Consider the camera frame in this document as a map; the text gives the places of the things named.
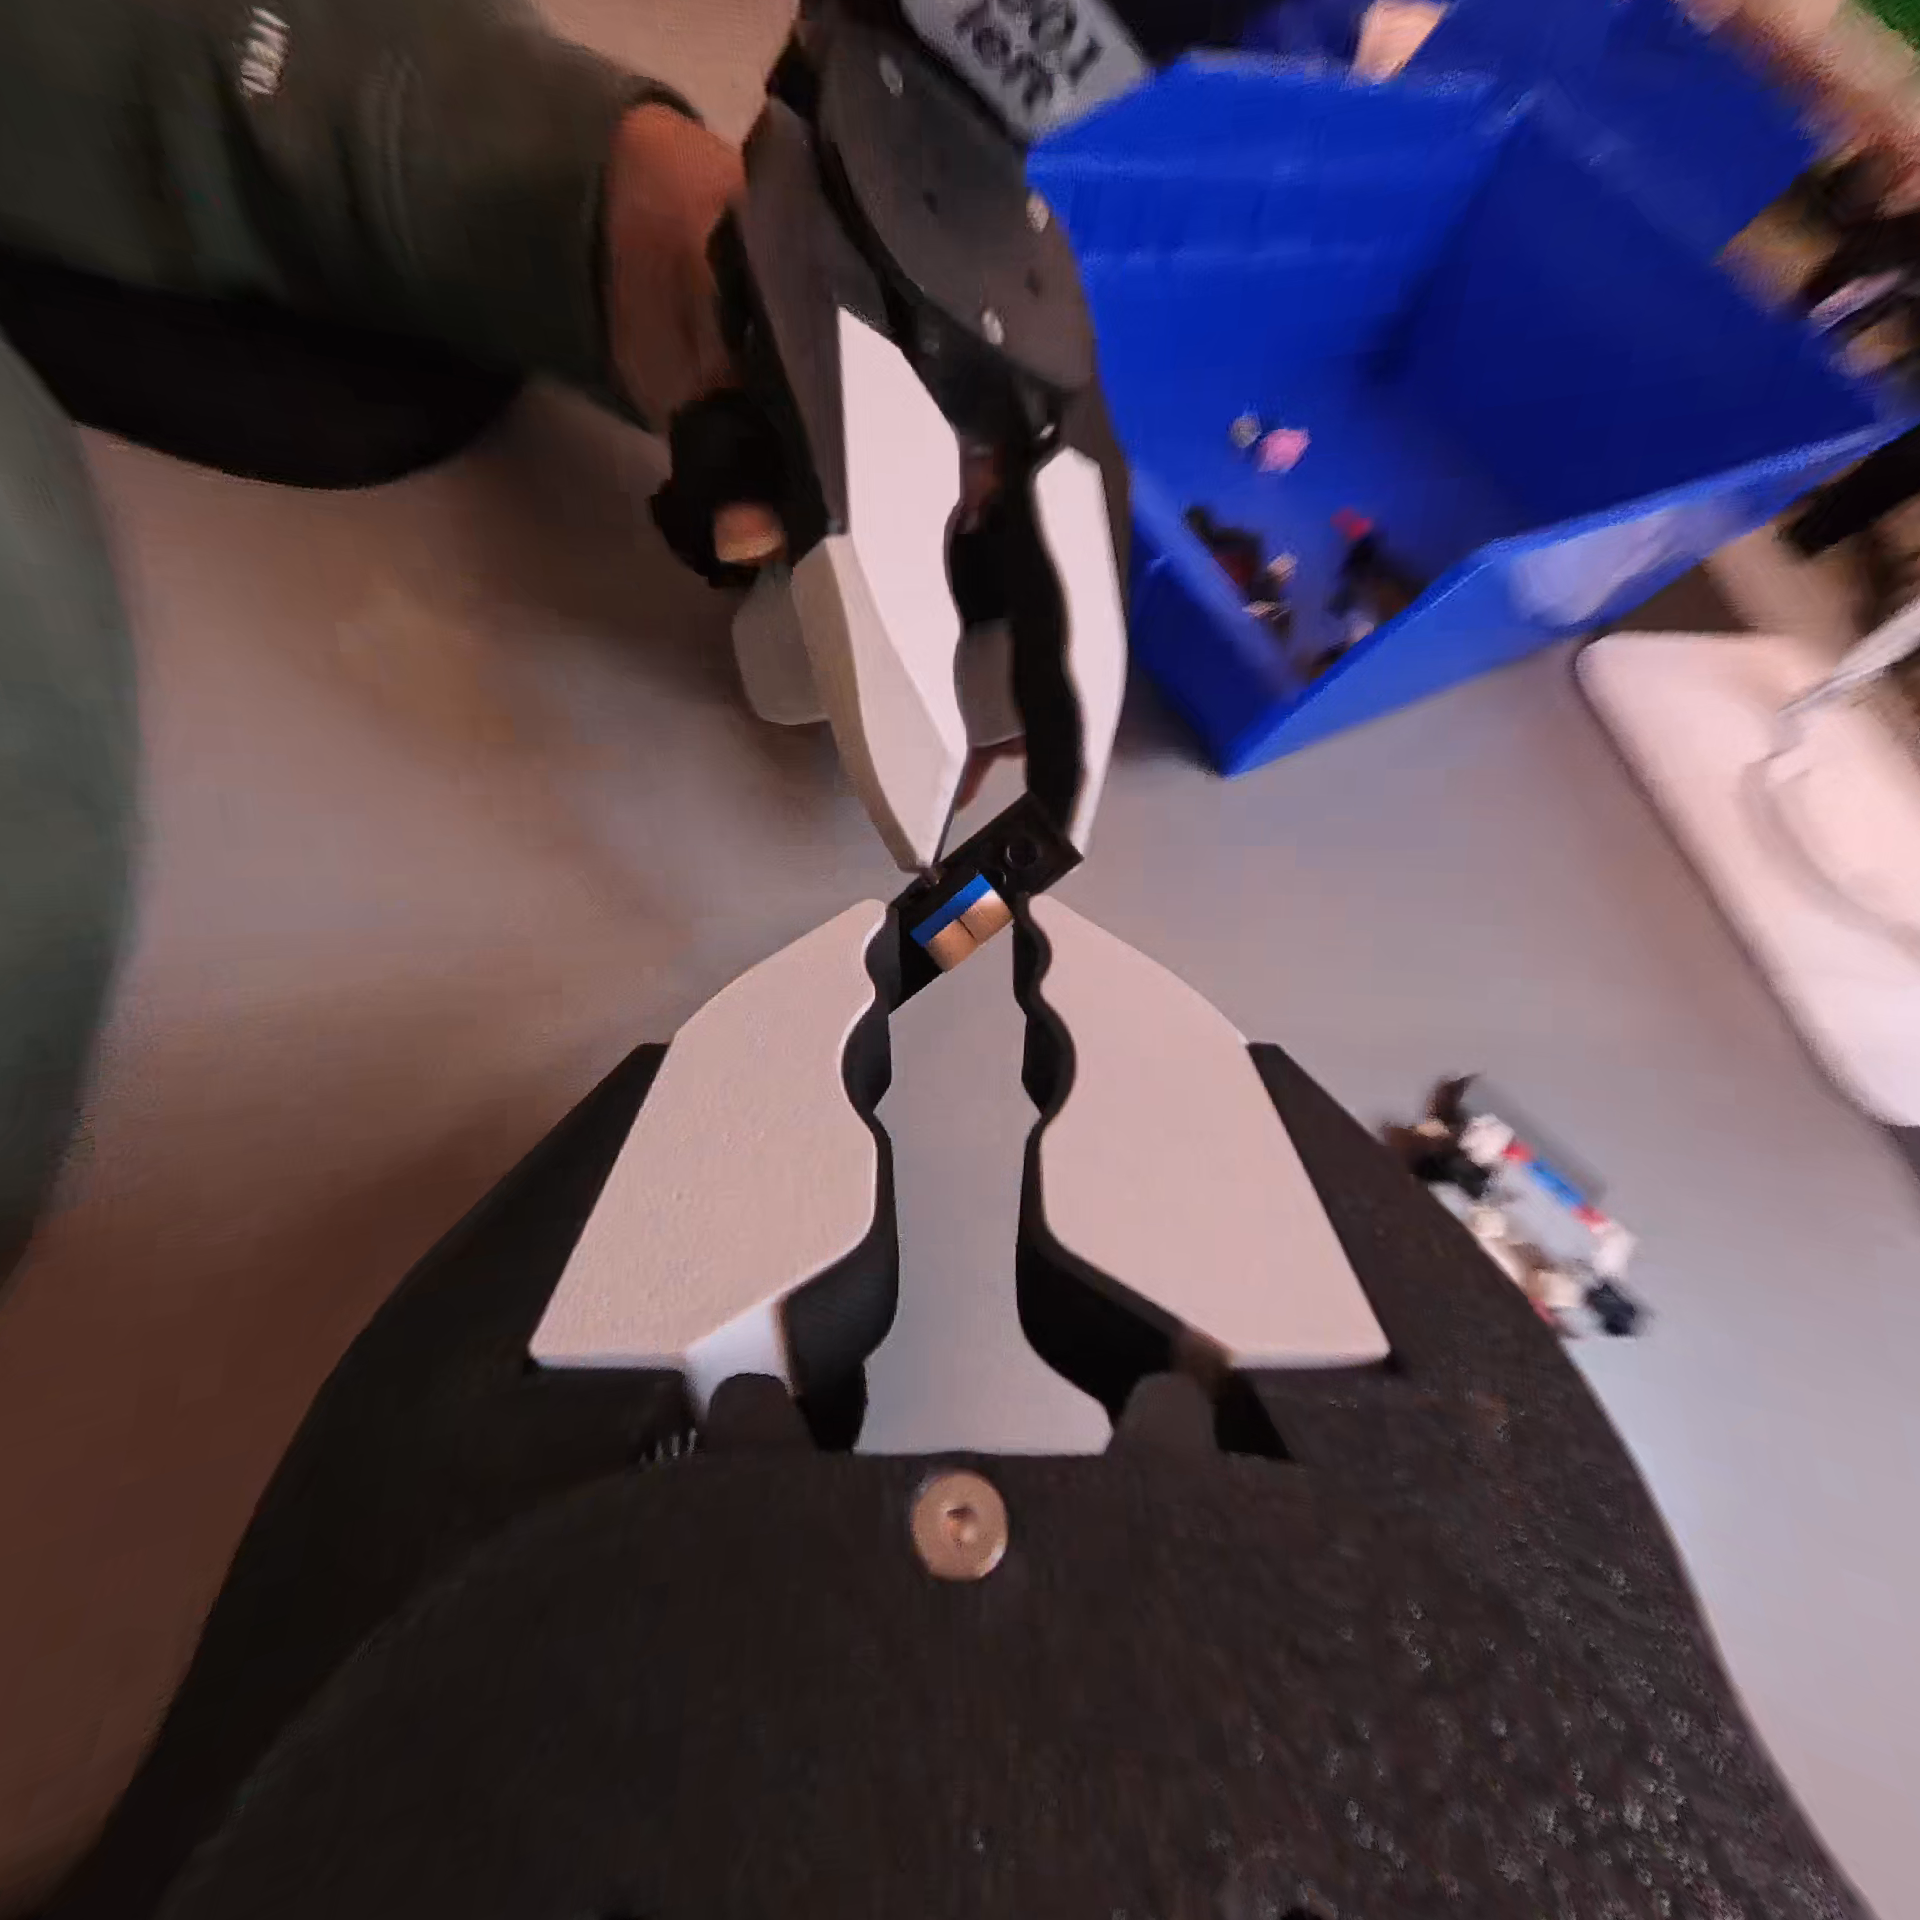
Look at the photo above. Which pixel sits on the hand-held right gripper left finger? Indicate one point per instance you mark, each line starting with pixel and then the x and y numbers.
pixel 736 1200

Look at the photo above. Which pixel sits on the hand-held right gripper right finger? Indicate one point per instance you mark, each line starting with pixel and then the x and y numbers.
pixel 1188 1200

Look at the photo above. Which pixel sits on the white book stand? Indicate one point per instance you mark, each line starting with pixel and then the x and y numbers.
pixel 1771 870

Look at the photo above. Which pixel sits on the small tan lego piece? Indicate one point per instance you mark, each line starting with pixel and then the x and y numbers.
pixel 960 926

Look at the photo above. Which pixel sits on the lego car model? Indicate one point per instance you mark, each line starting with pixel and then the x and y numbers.
pixel 1515 1200

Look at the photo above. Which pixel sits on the lego pieces pile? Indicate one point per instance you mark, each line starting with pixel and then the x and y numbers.
pixel 1337 572

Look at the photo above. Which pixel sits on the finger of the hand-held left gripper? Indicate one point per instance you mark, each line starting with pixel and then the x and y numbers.
pixel 1094 661
pixel 896 603

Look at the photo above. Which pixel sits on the blue plastic bin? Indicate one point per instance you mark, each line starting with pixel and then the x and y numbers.
pixel 1563 302

